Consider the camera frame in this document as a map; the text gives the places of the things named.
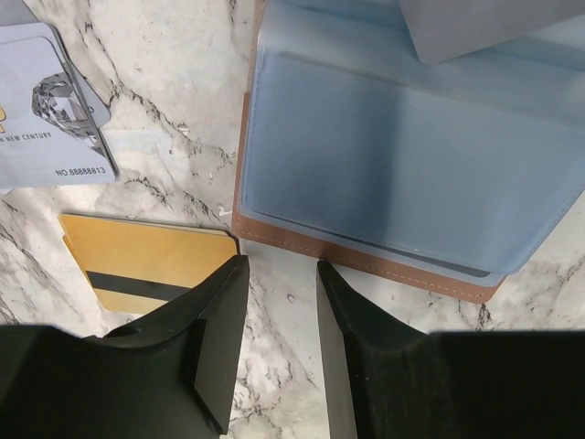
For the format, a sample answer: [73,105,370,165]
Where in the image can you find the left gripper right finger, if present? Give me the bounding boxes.
[316,261,584,438]

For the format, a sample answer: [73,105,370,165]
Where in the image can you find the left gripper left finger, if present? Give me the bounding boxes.
[1,255,250,438]

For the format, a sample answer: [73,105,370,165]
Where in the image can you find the gold credit card stack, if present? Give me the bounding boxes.
[58,214,239,314]

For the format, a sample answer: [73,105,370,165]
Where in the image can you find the pink leather card holder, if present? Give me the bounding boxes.
[232,1,584,303]

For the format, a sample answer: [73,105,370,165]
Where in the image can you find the silver VIP card stack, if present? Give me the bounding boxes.
[1,23,117,190]

